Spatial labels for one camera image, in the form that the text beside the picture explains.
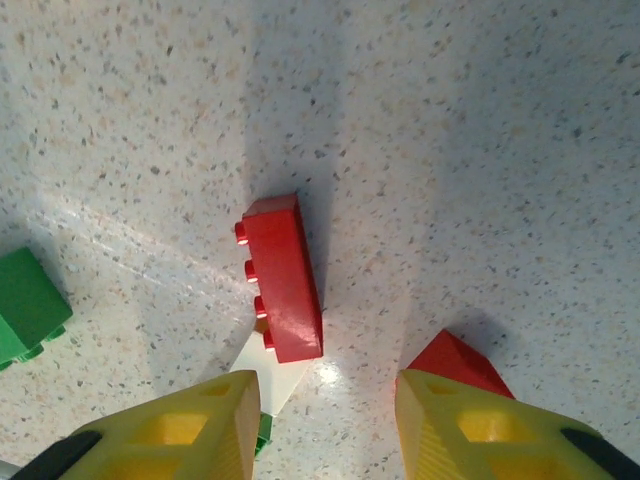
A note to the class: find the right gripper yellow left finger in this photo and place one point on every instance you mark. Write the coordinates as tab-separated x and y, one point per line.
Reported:
200	430

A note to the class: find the red long lego brick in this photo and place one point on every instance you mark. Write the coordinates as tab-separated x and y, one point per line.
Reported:
285	280

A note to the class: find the red sloped lego brick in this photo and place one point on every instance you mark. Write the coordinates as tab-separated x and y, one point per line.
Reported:
450	360

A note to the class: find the large white lego brick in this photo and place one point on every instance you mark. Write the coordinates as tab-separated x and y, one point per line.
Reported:
275	382

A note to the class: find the green lego brick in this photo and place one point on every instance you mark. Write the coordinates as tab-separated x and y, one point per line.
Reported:
264	435
25	300

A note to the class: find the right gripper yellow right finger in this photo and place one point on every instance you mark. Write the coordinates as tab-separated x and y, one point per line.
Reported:
475	440

